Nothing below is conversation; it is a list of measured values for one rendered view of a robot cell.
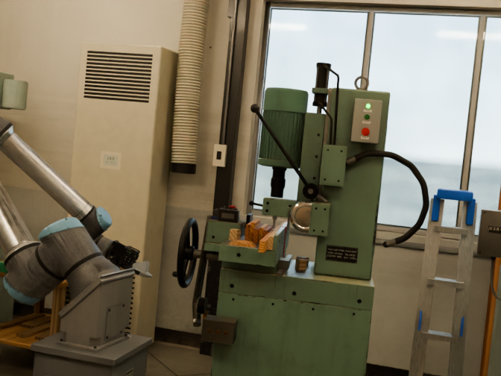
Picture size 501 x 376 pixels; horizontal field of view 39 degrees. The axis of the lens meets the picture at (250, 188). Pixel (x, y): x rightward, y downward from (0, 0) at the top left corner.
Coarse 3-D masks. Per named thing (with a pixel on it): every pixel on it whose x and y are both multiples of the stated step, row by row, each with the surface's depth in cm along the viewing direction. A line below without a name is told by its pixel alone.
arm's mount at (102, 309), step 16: (112, 272) 234; (128, 272) 245; (96, 288) 229; (112, 288) 236; (128, 288) 246; (80, 304) 232; (96, 304) 230; (112, 304) 237; (128, 304) 247; (64, 320) 234; (80, 320) 232; (96, 320) 230; (112, 320) 237; (128, 320) 248; (64, 336) 236; (80, 336) 232; (96, 336) 230; (112, 336) 238; (128, 336) 249
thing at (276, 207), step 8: (264, 200) 281; (272, 200) 280; (280, 200) 280; (288, 200) 280; (296, 200) 284; (264, 208) 281; (272, 208) 280; (280, 208) 280; (272, 216) 284; (280, 216) 280
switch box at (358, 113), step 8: (360, 104) 261; (376, 104) 260; (360, 112) 261; (368, 112) 261; (376, 112) 260; (360, 120) 261; (368, 120) 261; (376, 120) 260; (352, 128) 262; (360, 128) 261; (368, 128) 261; (376, 128) 260; (352, 136) 262; (360, 136) 261; (368, 136) 261; (376, 136) 261
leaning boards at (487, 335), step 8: (496, 264) 361; (496, 272) 361; (496, 280) 361; (496, 288) 361; (488, 296) 373; (488, 304) 373; (488, 312) 373; (488, 320) 373; (488, 328) 361; (488, 336) 361; (488, 344) 361; (488, 352) 361; (488, 360) 361; (480, 368) 374
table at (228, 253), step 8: (232, 240) 271; (288, 240) 310; (208, 248) 279; (216, 248) 279; (224, 248) 257; (232, 248) 257; (240, 248) 256; (248, 248) 256; (256, 248) 256; (280, 248) 273; (224, 256) 257; (232, 256) 257; (240, 256) 256; (248, 256) 256; (256, 256) 256; (264, 256) 255; (272, 256) 255; (280, 256) 277; (256, 264) 256; (264, 264) 255; (272, 264) 255
